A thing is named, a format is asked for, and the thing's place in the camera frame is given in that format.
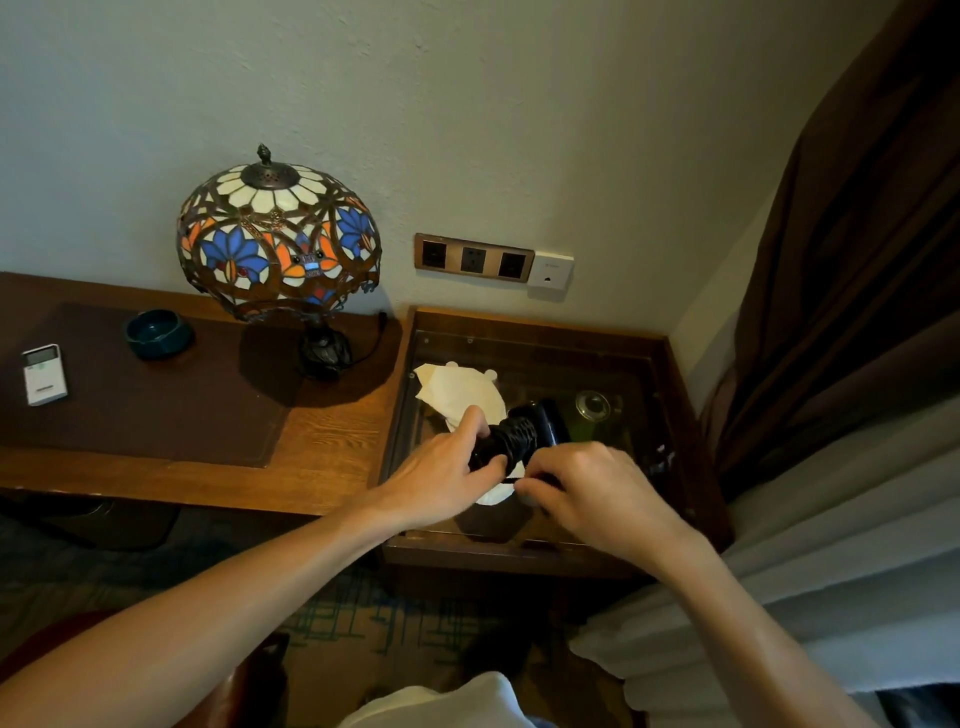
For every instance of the dark green ashtray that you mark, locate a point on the dark green ashtray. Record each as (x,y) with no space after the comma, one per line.
(158,334)

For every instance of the white wall socket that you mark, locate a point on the white wall socket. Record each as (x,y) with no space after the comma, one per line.
(550,271)

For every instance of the white sheer curtain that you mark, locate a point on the white sheer curtain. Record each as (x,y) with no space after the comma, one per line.
(840,555)

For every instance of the bronze triple outlet panel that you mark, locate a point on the bronze triple outlet panel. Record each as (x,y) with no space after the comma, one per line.
(472,258)

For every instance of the person's left hand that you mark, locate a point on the person's left hand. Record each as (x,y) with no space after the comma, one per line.
(427,484)

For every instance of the person's white shirt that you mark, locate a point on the person's white shirt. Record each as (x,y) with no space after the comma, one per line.
(450,705)

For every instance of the person's left thumb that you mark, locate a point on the person's left thumb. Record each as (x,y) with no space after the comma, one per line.
(489,472)

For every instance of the brown curtain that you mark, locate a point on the brown curtain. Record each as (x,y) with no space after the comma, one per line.
(862,262)

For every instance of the person's right thumb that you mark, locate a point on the person's right thumb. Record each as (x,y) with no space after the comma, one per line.
(534,493)

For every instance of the white remote control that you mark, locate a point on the white remote control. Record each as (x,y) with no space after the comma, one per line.
(44,375)

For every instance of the stained glass table lamp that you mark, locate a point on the stained glass table lamp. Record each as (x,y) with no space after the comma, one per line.
(277,236)

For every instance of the person's right forearm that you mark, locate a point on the person's right forearm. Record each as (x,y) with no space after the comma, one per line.
(757,645)

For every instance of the person's left forearm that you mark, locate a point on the person's left forearm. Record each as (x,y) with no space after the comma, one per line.
(187,637)

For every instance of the round glass lid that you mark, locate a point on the round glass lid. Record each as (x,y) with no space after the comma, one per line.
(592,405)

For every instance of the person's right hand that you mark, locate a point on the person's right hand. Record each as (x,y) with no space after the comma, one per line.
(607,502)

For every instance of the wooden glass-top side table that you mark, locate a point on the wooden glass-top side table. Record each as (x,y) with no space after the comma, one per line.
(600,352)

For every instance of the wooden desk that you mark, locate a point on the wooden desk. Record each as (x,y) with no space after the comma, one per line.
(330,442)

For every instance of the brown leather desk mat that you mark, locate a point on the brown leather desk mat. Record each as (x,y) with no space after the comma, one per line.
(150,405)

